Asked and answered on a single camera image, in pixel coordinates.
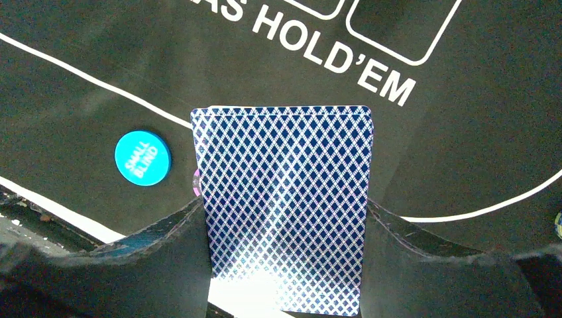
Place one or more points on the blue yellow chip bottom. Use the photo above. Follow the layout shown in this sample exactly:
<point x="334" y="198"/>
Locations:
<point x="558" y="225"/>

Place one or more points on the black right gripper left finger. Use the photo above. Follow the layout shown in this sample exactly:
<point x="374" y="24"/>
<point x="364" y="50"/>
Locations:
<point x="163" y="270"/>

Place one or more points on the blue card deck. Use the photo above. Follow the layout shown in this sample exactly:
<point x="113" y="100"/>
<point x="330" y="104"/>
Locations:
<point x="285" y="192"/>

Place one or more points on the purple chip bottom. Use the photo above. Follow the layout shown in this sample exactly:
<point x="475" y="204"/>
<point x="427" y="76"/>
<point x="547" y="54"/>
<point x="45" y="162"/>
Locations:
<point x="196" y="183"/>

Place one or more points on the blue round button chip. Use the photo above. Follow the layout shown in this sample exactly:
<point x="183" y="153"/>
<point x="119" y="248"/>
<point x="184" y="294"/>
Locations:
<point x="143" y="158"/>

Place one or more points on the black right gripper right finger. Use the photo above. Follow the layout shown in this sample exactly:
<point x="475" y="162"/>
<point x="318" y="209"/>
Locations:
<point x="410" y="272"/>

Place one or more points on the black poker felt mat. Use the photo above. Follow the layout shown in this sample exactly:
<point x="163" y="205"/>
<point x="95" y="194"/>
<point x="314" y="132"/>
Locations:
<point x="465" y="98"/>

